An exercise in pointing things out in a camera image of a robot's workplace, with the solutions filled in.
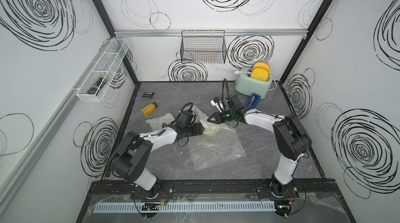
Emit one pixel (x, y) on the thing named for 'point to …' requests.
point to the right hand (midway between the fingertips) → (208, 120)
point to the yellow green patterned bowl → (211, 128)
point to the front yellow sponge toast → (260, 72)
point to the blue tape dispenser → (253, 100)
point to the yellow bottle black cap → (149, 109)
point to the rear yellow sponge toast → (262, 64)
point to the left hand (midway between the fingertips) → (200, 129)
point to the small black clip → (149, 94)
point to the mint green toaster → (248, 85)
